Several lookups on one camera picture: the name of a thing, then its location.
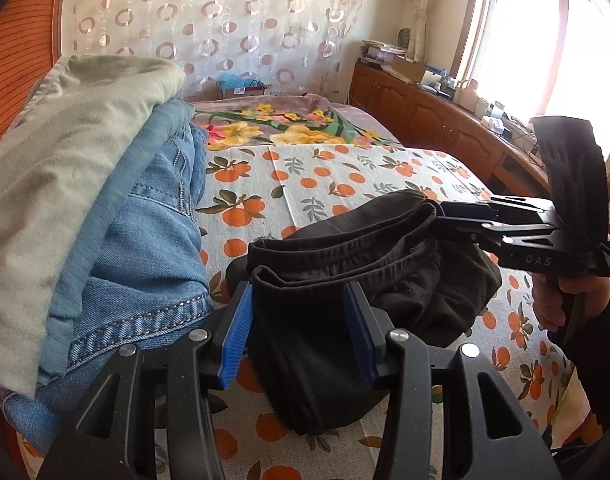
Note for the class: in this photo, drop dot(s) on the window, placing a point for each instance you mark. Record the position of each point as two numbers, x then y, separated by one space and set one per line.
530 35

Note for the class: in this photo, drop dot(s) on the pale window curtain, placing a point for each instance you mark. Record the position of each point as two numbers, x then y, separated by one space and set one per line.
425 5

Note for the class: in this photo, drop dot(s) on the box with blue cloth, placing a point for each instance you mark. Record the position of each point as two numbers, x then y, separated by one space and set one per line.
240 85

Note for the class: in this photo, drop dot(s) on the khaki pants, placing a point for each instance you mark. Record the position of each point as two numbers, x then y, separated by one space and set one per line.
60 185

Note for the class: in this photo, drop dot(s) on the sheer circle pattern curtain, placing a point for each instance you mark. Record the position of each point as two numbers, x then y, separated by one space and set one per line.
210 20

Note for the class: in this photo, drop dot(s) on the wooden side cabinet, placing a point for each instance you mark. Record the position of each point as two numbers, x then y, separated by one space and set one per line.
420 115

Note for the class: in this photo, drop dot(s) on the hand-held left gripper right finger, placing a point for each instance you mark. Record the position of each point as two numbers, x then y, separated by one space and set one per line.
361 337

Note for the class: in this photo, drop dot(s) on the white jug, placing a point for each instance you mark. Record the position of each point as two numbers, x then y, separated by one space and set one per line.
467 96

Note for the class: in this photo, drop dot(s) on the light blue pants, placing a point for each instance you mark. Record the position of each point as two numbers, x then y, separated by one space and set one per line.
120 220

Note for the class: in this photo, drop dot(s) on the person's right hand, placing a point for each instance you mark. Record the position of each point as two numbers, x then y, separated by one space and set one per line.
545 300

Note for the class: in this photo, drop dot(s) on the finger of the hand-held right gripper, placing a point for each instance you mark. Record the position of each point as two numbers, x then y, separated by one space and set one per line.
510 210
515 237

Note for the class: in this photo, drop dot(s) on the blue denim jeans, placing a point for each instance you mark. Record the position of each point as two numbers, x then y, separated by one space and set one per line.
155 280

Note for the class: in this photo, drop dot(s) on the black pants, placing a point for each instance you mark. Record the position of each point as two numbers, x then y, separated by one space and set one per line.
305 345

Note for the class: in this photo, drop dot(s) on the wooden slatted wardrobe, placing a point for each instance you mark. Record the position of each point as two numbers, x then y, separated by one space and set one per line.
20 35

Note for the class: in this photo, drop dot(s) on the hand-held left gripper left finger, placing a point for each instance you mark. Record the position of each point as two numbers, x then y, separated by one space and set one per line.
237 332

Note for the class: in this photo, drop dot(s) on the small white device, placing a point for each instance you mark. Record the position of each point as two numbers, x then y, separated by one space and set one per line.
492 124

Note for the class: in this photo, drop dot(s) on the stack of papers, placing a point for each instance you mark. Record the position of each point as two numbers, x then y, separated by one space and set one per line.
382 51

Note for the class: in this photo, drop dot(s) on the person's right forearm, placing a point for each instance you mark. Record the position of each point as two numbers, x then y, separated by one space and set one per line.
602 360

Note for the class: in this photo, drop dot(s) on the orange fruit print sheet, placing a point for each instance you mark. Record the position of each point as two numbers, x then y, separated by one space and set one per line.
335 180

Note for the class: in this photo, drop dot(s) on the floral blanket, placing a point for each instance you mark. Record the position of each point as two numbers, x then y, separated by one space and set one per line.
295 122

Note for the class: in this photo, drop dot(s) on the cardboard box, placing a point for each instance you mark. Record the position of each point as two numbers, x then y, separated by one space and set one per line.
412 71

